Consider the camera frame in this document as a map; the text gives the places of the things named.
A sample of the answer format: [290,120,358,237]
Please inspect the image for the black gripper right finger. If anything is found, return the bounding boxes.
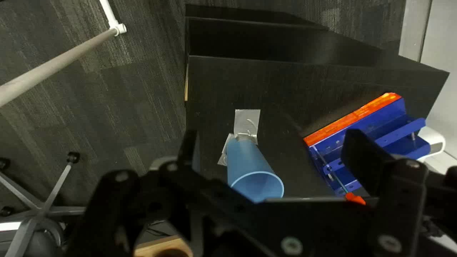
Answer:
[342,128,429,197]

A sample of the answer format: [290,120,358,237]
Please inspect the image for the white object beside rack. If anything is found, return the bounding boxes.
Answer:
[419,127,446,160]

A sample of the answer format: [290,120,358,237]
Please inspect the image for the small orange object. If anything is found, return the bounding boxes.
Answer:
[345,193,368,206]

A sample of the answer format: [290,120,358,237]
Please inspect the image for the grey metal pole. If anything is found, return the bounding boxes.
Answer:
[0,26,126,107]

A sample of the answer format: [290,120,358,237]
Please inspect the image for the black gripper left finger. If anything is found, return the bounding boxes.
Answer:
[178,130,222,181]

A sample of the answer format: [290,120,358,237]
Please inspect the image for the office chair base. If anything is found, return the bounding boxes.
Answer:
[0,151,85,257]

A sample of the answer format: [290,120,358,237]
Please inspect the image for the blue plastic cup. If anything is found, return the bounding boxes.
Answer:
[226,137,286,203]

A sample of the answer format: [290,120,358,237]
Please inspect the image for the silver foil piece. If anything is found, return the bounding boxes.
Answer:
[218,108,262,166]

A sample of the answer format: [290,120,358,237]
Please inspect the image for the white pole joint bracket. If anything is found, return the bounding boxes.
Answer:
[99,0,128,36]

